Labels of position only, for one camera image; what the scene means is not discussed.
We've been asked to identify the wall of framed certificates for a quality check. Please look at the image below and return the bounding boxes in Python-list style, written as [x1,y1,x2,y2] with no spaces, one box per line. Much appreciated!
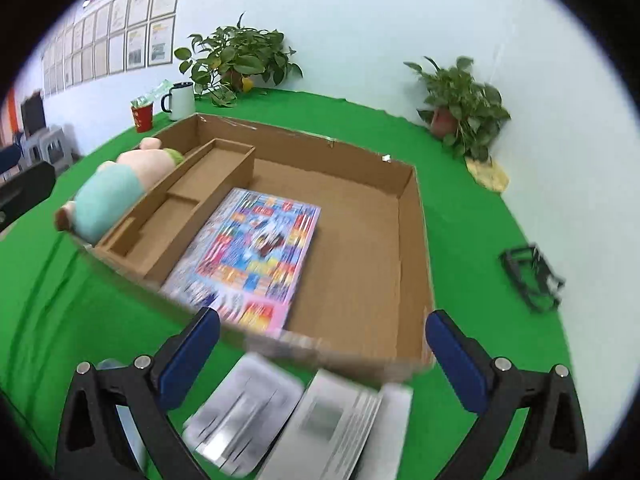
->
[40,0,185,96]

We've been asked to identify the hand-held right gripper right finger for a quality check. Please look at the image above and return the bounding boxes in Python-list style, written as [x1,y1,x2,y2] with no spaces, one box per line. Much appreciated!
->
[424,310,591,480]

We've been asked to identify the black monitor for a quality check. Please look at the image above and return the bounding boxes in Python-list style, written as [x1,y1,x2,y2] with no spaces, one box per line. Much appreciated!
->
[20,89,47,137]

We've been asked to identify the colourful picture book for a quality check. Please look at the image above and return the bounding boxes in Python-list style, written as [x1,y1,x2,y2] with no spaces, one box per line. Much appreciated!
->
[160,187,322,339]

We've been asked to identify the small cardboard tray box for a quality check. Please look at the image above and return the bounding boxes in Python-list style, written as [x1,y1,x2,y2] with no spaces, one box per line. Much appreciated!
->
[94,137,257,286]

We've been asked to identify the white book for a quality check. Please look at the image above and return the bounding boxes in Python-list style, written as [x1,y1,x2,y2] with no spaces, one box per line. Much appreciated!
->
[257,370,413,480]

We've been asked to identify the large cardboard box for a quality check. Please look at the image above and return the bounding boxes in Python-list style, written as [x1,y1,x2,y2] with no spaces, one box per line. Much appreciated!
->
[56,112,436,386]

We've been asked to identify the green packet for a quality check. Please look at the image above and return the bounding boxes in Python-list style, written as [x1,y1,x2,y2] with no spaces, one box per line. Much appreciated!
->
[131,80,173,108]

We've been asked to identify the potted green plant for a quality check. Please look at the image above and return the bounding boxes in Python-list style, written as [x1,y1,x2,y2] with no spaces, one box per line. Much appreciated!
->
[174,12,304,108]
[404,55,512,162]

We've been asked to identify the yellow woven mat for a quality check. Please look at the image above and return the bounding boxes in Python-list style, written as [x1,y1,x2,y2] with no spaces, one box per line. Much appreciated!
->
[464,156,511,193]

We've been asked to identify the white enamel mug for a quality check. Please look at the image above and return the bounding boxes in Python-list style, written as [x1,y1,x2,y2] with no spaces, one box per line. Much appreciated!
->
[160,81,197,122]

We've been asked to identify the red paper cup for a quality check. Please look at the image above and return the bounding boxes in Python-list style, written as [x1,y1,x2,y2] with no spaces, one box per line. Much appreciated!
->
[130,100,153,134]

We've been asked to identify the pink pig plush toy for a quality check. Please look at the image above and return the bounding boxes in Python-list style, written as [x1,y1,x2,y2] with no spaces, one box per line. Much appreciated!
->
[62,136,183,243]

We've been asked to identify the green tablecloth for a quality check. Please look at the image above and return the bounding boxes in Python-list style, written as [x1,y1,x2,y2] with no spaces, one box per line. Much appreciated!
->
[0,87,573,480]

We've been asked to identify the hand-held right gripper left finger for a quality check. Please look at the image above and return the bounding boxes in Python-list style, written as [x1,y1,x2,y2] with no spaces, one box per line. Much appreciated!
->
[55,306,222,480]

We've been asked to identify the blue chair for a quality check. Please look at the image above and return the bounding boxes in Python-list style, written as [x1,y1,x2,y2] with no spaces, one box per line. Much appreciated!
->
[0,142,23,173]

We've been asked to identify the grey plastic stool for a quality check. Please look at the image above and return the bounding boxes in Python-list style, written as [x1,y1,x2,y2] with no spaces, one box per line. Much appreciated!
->
[44,126,78,162]
[22,135,50,165]

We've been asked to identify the black folding stand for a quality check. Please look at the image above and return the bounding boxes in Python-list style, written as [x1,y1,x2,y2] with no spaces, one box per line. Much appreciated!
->
[499,242,567,315]

